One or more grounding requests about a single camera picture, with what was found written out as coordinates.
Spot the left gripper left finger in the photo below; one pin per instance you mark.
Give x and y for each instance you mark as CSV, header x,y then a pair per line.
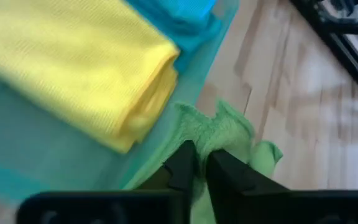
x,y
182,168

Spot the lime green microfiber towel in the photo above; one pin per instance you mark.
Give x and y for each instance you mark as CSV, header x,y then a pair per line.
x,y
222,130

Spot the yellow microfiber towel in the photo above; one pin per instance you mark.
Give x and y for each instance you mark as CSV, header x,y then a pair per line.
x,y
73,62

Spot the translucent green plastic bin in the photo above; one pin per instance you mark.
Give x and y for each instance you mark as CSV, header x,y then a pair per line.
x,y
26,149

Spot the teal microfiber towel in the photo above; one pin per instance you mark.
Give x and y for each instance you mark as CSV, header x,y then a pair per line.
x,y
188,18

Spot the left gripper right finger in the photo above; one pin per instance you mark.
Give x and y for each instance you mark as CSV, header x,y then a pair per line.
x,y
228,180

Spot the black metal table frame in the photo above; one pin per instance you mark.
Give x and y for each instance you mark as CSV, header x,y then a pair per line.
x,y
346,56

